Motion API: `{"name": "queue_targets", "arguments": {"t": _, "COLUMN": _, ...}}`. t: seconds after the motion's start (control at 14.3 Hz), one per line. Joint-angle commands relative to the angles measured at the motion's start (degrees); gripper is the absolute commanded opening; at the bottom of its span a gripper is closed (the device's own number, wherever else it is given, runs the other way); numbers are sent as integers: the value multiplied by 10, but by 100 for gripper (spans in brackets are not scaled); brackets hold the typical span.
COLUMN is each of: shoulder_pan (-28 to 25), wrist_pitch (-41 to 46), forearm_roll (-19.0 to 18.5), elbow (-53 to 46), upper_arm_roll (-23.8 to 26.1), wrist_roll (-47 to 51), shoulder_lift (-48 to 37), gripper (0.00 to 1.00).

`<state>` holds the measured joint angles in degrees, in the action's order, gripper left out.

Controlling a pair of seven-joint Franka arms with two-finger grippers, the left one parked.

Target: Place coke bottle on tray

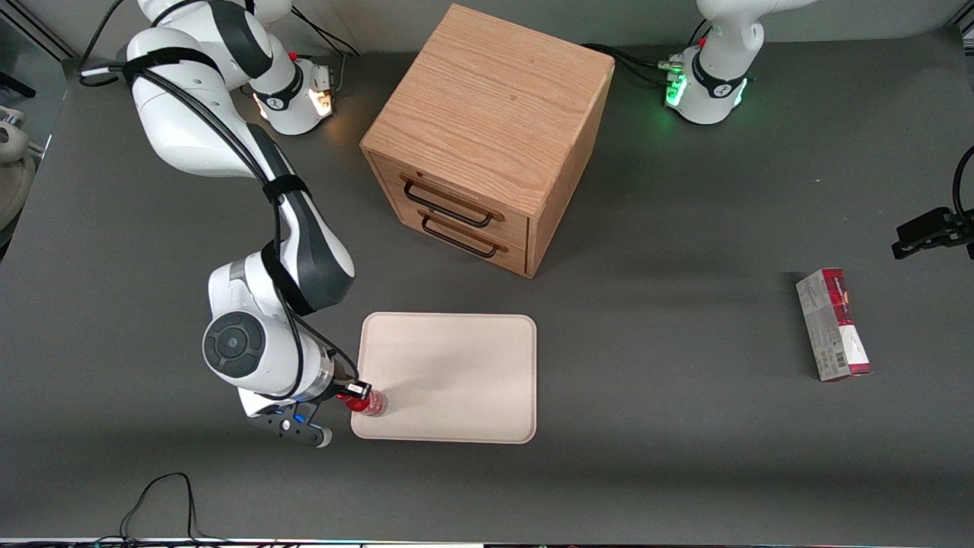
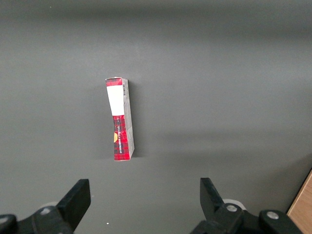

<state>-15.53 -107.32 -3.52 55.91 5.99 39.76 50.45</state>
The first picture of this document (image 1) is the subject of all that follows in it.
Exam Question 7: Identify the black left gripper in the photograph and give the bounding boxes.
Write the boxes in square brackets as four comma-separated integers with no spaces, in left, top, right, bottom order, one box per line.
[891,207,974,261]

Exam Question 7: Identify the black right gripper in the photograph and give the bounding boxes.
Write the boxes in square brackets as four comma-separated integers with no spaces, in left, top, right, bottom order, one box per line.
[293,373,373,416]

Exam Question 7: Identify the red coke bottle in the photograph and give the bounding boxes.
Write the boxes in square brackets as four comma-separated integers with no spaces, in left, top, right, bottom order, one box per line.
[346,386,390,419]

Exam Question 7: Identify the beige plastic tray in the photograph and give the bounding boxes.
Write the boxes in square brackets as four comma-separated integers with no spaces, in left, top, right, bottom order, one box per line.
[350,311,538,445]

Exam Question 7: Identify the red grey carton box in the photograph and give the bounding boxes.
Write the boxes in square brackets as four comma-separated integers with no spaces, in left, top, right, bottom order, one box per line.
[795,267,873,382]

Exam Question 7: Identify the wooden drawer cabinet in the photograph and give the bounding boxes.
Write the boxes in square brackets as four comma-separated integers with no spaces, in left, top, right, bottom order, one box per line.
[359,3,616,279]

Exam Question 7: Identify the beige round background object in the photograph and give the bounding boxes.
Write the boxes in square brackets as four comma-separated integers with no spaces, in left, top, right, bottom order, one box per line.
[0,108,37,231]

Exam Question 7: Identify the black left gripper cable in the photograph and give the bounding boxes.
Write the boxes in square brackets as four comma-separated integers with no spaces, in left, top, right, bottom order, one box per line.
[952,145,974,218]

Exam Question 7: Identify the short black drawer handle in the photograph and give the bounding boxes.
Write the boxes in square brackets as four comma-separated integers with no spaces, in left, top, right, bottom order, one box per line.
[418,210,509,259]

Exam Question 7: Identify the thin black looped cable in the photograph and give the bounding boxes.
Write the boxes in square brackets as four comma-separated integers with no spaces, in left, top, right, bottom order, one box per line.
[76,472,229,546]

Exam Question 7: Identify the long black drawer handle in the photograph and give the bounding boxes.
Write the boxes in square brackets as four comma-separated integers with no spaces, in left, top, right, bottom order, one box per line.
[400,174,505,229]

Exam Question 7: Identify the black cable along right arm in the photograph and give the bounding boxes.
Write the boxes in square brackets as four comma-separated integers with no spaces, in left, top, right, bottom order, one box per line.
[78,0,360,385]

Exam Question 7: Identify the black left arm base cables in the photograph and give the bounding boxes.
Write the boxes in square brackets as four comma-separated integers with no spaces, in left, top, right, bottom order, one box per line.
[582,18,713,89]

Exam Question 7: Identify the black arm base cables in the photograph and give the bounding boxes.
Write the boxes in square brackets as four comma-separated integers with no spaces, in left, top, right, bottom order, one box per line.
[582,18,713,89]
[288,11,363,96]

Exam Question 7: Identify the black right arm base cables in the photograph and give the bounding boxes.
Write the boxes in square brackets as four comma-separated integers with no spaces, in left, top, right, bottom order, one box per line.
[288,11,363,96]

